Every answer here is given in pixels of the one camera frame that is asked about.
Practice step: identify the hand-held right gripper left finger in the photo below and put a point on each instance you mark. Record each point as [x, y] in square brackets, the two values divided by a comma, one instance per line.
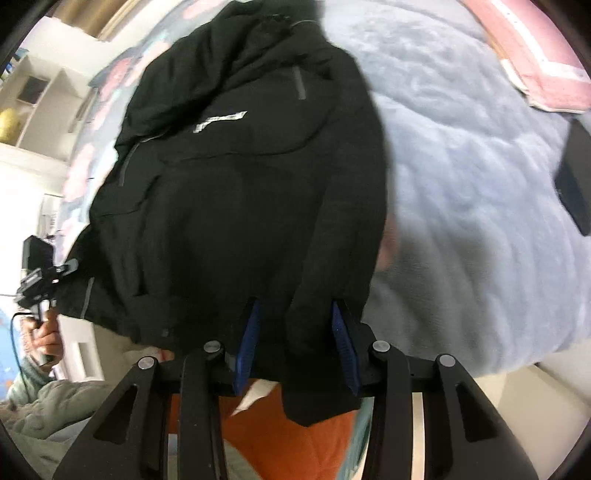
[247, 350]

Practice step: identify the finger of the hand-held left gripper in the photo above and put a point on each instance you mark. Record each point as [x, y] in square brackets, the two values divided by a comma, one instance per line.
[67, 269]

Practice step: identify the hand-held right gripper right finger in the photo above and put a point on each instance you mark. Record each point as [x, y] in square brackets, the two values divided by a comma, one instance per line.
[344, 350]

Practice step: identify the black hooded jacket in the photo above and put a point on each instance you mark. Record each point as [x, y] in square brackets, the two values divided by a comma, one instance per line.
[231, 207]

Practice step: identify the person's left forearm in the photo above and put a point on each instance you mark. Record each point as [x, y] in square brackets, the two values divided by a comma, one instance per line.
[25, 378]

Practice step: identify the person's left hand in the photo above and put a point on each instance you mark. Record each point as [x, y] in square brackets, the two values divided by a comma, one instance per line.
[48, 339]

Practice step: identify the white paper tag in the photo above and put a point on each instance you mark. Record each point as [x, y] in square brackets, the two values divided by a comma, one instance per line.
[254, 394]

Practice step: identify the orange pants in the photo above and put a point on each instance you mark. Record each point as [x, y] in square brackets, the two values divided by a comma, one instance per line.
[277, 443]

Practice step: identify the green quilted garment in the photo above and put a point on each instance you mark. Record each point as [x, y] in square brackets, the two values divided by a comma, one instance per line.
[64, 410]

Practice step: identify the white bookshelf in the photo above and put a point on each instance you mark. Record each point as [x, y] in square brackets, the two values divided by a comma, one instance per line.
[55, 92]

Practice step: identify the grey floral blanket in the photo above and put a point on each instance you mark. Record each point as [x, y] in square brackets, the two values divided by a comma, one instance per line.
[461, 207]

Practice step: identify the brown striped window blind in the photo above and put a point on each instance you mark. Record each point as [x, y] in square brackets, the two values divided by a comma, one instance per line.
[78, 14]

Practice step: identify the black phone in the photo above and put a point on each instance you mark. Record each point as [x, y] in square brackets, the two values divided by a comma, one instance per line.
[577, 180]

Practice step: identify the pink pillow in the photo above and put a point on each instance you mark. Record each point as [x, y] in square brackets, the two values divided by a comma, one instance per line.
[531, 50]

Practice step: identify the black picture frame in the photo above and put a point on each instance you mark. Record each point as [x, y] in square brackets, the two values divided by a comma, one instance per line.
[33, 91]

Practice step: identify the beige bed frame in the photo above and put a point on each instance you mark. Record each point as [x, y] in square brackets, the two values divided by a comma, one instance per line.
[521, 397]

